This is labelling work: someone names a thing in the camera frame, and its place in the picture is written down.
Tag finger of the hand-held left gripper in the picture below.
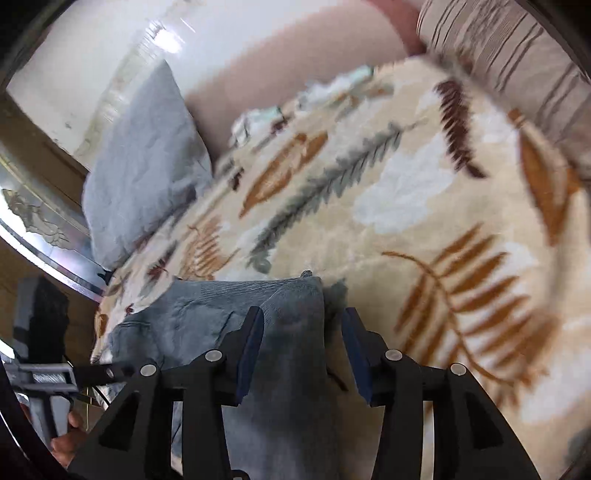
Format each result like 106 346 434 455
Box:
74 362 137 384

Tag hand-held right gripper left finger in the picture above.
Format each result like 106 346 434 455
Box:
67 305 266 480

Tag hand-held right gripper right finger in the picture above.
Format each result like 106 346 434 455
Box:
341 307 543 480

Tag grey-blue denim pants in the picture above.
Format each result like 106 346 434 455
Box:
104 271 352 480

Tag person's left hand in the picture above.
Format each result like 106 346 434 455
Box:
21 406 88 467

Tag etched mirror door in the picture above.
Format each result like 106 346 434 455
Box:
0 152 109 303

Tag leaf print fleece blanket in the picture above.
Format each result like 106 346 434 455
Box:
90 55 591 480

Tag grey quilted pillow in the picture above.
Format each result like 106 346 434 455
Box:
82 60 215 271

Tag striped floral bolster pillow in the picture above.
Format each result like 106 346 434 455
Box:
416 0 591 171

